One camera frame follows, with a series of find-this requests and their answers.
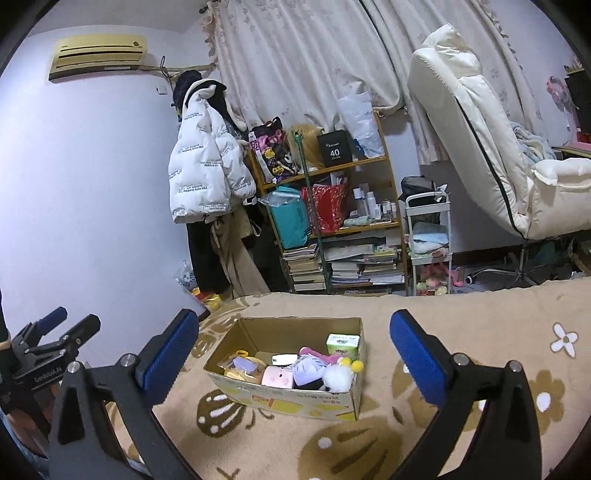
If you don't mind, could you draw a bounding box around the white trolley cart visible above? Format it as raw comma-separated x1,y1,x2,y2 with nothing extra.
405,185,453,296

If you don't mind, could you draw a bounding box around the wooden bookshelf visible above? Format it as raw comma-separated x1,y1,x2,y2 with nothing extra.
249,112,409,294

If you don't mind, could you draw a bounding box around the black cartoon print bag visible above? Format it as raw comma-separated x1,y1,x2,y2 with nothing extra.
249,117,298,184

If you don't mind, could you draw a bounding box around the open cardboard box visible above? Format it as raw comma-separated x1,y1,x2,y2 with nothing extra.
204,317,367,422

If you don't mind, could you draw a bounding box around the wall air conditioner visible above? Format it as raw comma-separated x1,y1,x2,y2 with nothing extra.
48,34,147,81

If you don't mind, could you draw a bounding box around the cream reclining chair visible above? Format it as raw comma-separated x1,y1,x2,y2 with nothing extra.
409,24,590,240

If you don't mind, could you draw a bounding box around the pink white spotted plush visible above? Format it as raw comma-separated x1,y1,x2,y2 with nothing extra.
298,347,342,365

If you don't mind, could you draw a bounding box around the snack bag on floor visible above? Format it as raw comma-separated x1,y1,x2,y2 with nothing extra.
174,261,222,312

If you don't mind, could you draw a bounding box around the person's left hand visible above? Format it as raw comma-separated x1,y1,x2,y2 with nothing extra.
4,410,48,458

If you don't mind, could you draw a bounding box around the green pole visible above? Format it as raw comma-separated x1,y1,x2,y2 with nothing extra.
293,131,332,294

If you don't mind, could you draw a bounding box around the white plastic bag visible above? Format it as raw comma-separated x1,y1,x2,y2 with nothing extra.
337,92,385,158

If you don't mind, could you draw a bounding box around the red patterned gift bag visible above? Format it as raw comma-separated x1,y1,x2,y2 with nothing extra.
312,184,349,235

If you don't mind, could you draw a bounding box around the white-haired anime doll plush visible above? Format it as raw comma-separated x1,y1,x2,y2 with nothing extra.
291,355,328,390

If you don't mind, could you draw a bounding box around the teal bag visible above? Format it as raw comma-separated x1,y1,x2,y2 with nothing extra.
262,186,311,250

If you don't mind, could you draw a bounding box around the beige trench coat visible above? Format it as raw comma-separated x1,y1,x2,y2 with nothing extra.
212,214,270,298

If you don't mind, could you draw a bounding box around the yellow bear plush keychain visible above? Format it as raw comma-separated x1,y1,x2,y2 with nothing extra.
218,350,267,385

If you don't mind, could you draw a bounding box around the lilac item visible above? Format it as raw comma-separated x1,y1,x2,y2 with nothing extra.
232,356,264,377

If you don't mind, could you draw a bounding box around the green tissue pack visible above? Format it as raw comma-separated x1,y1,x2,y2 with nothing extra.
325,333,361,361

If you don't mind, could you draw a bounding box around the black box number 40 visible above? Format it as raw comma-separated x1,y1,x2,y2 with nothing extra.
317,130,353,167

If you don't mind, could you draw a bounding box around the stack of books right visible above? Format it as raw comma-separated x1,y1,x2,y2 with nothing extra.
322,229,407,288

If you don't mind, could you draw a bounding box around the stack of books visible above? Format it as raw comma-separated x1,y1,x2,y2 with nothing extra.
322,229,407,288
283,243,327,293

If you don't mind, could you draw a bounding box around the black face mask packet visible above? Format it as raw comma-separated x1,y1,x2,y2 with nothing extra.
271,353,298,368

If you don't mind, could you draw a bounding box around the floral cream curtain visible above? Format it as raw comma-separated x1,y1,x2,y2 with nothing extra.
202,1,543,165

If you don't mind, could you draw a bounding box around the pink swirl roll plush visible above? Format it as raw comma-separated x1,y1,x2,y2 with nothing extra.
260,366,294,389

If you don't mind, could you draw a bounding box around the white fluffy pompom plush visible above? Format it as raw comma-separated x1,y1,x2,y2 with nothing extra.
322,357,365,393

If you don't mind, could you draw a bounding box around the white puffer jacket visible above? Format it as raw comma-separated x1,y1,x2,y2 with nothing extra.
168,79,256,224

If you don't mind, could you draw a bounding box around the stack of books left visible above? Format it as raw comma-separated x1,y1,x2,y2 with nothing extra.
283,243,327,293

